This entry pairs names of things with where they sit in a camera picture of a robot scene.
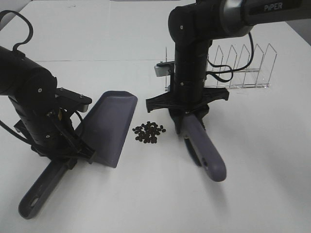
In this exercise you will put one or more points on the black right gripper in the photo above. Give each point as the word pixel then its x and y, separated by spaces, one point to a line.
pixel 186 95

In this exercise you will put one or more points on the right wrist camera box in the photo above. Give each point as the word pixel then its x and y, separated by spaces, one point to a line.
pixel 164 69

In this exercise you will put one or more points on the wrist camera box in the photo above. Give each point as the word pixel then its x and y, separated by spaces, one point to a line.
pixel 72 101
pixel 164 69

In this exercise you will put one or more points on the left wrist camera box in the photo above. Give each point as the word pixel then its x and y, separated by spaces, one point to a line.
pixel 72 101

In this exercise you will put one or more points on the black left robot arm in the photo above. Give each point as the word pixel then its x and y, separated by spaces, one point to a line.
pixel 22 77

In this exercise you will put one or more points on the grey plastic dustpan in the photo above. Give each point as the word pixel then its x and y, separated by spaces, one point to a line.
pixel 104 129

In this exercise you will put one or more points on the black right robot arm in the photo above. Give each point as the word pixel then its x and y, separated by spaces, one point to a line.
pixel 193 27

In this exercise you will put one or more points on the chrome wire divider rack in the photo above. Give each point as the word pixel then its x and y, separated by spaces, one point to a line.
pixel 257 75

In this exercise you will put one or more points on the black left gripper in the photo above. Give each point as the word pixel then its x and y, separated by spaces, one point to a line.
pixel 48 128

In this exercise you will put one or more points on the grey hand brush black bristles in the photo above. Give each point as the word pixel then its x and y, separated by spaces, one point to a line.
pixel 202 149

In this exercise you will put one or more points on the pile of coffee beans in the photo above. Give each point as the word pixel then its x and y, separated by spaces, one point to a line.
pixel 148 132

